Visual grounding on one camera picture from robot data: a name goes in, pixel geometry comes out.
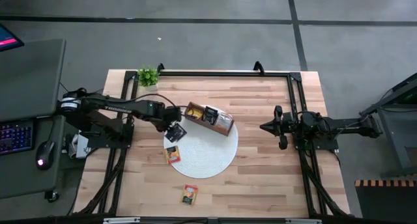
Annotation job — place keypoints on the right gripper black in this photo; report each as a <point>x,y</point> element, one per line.
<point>288,126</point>

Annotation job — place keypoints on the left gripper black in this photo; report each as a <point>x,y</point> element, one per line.
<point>171,115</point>

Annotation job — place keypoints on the wooden three-compartment box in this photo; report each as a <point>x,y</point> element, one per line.
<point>215,128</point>

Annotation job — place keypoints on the silver white tea sachet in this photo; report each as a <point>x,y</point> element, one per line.
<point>224,122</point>

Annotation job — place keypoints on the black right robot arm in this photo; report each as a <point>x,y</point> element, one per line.
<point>316,126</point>

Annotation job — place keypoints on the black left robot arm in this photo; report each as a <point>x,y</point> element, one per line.
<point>120,108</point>

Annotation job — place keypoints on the white round woven placemat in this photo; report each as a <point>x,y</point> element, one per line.
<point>202,155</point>

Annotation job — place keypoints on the small green potted plant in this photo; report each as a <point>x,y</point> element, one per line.
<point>148,77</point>

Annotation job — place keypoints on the small white box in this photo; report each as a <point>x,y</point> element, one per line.
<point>81,149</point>

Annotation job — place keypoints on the grey metal cart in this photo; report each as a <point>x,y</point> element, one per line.
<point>400,136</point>

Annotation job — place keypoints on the black computer mouse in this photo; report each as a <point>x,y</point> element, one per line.
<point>45,154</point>

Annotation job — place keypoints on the black desk caster wheel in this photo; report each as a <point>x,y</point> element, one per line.
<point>52,196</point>

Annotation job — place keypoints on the orange black striped crate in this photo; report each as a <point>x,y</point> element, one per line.
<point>387,204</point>

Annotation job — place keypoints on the grey rolling desk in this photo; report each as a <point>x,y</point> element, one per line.
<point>29,77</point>

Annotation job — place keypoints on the backlit black keyboard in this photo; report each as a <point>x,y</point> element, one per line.
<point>14,137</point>

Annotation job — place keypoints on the desk computer screen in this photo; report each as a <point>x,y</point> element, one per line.
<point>8,38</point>

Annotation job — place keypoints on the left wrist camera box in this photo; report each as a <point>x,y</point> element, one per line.
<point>153,109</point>

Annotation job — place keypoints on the black aluminium rig frame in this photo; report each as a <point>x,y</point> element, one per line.
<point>228,74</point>

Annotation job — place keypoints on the silver table edge bracket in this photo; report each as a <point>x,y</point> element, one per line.
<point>303,221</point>
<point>121,220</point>

